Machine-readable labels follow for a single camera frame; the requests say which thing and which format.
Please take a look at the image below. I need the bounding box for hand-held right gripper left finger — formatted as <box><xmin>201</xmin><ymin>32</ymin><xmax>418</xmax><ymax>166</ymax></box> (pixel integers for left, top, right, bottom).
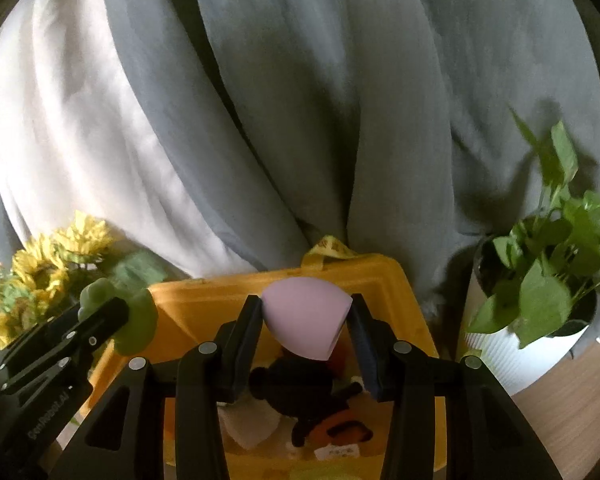
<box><xmin>50</xmin><ymin>295</ymin><xmax>266</xmax><ymax>480</ymax></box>

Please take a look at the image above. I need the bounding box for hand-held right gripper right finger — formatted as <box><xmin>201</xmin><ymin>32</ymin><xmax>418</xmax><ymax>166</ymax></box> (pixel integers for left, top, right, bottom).
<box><xmin>347</xmin><ymin>292</ymin><xmax>563</xmax><ymax>480</ymax></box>

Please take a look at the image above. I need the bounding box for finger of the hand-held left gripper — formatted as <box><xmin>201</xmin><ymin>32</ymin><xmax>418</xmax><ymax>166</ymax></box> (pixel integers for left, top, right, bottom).
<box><xmin>0</xmin><ymin>297</ymin><xmax>131</xmax><ymax>378</ymax></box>
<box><xmin>0</xmin><ymin>332</ymin><xmax>116</xmax><ymax>393</ymax></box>

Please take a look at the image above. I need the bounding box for orange plastic basket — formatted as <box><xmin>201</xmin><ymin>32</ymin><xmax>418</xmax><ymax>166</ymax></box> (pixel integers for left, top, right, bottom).
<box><xmin>80</xmin><ymin>235</ymin><xmax>448</xmax><ymax>480</ymax></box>

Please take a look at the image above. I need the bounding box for green frog toy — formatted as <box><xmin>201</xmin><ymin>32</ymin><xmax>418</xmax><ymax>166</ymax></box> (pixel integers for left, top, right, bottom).
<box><xmin>78</xmin><ymin>280</ymin><xmax>159</xmax><ymax>358</ymax></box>

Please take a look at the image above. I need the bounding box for pink makeup sponge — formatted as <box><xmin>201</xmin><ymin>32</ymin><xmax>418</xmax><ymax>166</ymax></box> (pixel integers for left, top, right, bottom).
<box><xmin>261</xmin><ymin>277</ymin><xmax>353</xmax><ymax>362</ymax></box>

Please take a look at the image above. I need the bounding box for black mouse plush toy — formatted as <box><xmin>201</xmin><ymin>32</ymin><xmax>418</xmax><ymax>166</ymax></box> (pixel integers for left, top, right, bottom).
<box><xmin>249</xmin><ymin>355</ymin><xmax>376</xmax><ymax>448</ymax></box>

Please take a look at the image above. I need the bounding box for white cloth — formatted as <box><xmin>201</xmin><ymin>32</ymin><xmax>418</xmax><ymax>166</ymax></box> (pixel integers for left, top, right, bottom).
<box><xmin>217</xmin><ymin>397</ymin><xmax>281</xmax><ymax>451</ymax></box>

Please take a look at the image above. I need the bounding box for artificial sunflower bouquet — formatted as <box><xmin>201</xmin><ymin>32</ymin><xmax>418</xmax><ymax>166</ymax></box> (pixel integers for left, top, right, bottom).
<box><xmin>0</xmin><ymin>210</ymin><xmax>171</xmax><ymax>351</ymax></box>

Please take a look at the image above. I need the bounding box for white ribbed plant pot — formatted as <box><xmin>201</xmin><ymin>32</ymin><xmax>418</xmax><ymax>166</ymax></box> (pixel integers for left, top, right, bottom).
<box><xmin>457</xmin><ymin>235</ymin><xmax>598</xmax><ymax>396</ymax></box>

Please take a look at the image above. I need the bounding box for green leafy plant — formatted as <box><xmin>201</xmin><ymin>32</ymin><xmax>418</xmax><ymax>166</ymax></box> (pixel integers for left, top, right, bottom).
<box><xmin>467</xmin><ymin>107</ymin><xmax>600</xmax><ymax>351</ymax></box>

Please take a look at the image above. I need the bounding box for white curtain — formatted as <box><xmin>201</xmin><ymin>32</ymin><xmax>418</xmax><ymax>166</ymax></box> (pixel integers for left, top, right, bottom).
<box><xmin>0</xmin><ymin>0</ymin><xmax>301</xmax><ymax>281</ymax></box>

